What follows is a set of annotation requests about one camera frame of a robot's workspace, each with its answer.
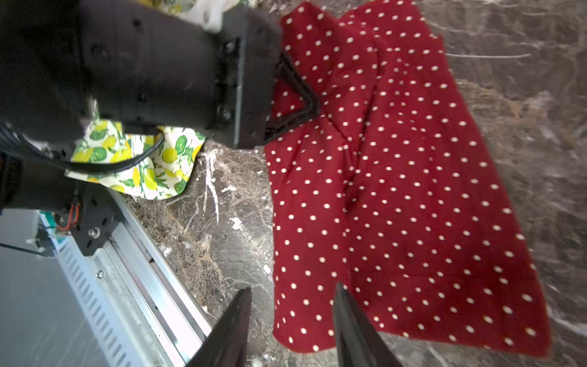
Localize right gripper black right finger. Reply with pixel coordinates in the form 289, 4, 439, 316
333, 283, 403, 367

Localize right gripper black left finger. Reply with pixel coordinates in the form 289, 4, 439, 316
186, 287, 252, 367

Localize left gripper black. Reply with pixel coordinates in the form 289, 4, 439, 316
1, 1, 282, 149

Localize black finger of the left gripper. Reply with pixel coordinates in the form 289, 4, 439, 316
264, 52, 320, 142

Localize lemon print skirt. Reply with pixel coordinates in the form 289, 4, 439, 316
66, 101, 206, 200

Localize red polka dot skirt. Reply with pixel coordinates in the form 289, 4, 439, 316
265, 1, 550, 356

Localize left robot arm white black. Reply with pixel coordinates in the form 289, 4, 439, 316
1, 1, 319, 212

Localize aluminium front rail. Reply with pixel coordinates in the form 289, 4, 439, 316
57, 193, 212, 366

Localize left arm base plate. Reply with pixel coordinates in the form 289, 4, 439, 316
70, 182, 119, 257

